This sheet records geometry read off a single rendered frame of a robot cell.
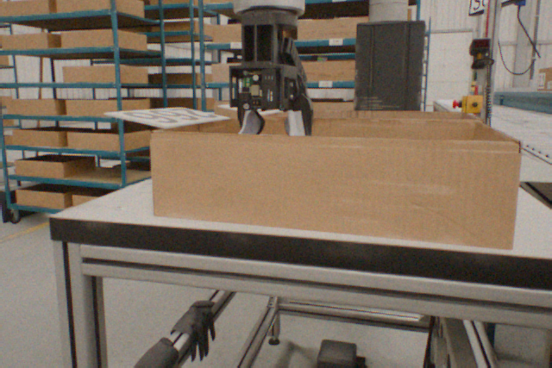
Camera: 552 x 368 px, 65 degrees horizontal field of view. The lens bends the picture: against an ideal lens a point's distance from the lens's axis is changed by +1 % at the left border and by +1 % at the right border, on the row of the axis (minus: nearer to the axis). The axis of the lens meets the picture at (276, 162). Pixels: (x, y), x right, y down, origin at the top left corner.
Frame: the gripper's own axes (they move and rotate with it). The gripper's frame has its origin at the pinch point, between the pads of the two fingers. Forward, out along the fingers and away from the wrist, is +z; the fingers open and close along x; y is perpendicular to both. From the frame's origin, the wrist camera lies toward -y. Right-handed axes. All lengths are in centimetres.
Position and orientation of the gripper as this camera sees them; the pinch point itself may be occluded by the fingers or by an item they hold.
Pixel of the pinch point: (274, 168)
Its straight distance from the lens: 60.6
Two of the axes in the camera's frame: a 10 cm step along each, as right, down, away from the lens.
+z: 0.0, 9.9, 1.6
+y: -3.2, 1.5, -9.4
